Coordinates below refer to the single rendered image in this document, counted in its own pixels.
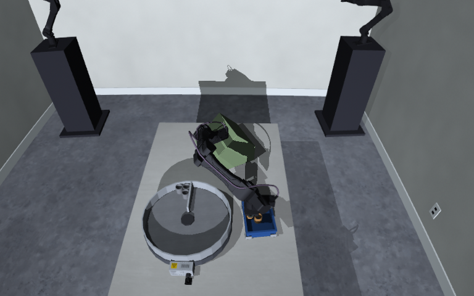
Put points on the blue open crate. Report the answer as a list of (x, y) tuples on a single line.
[(268, 222)]

